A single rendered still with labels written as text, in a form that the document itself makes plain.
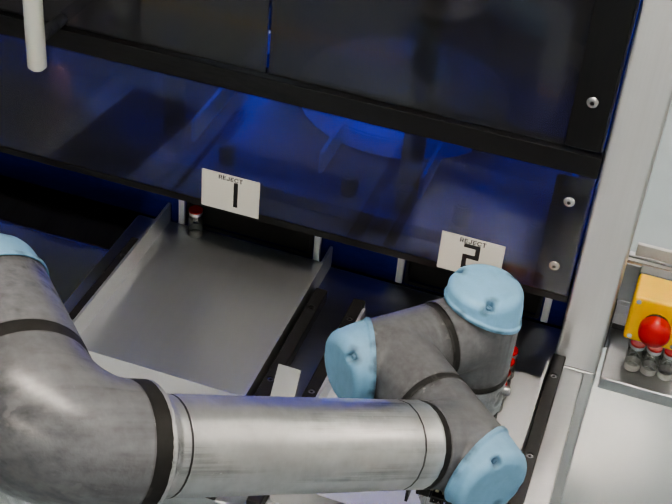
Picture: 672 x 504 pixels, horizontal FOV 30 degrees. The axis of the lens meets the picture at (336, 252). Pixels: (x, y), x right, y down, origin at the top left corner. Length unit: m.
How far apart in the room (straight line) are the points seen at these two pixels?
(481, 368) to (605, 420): 1.78
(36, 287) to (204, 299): 0.84
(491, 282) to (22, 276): 0.46
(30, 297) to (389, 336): 0.37
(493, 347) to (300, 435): 0.30
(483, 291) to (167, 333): 0.63
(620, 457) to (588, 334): 1.24
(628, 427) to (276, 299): 1.39
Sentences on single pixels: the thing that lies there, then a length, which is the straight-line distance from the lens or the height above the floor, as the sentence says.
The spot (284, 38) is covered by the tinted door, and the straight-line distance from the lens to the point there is 1.59.
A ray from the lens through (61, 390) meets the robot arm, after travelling 0.85.
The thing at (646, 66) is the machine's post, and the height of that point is 1.34.
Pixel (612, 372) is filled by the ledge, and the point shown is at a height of 0.88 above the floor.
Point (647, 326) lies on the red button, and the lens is 1.63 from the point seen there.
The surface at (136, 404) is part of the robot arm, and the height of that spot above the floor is 1.39.
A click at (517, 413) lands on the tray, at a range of 1.64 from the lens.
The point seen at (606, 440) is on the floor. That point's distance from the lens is 2.94.
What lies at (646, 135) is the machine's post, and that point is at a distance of 1.52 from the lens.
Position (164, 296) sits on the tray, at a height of 0.88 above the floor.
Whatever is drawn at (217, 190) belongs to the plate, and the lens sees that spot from 1.73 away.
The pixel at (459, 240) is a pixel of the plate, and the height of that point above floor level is 1.04.
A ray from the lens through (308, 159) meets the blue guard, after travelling 1.65.
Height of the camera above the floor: 2.00
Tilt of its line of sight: 37 degrees down
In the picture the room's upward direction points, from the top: 6 degrees clockwise
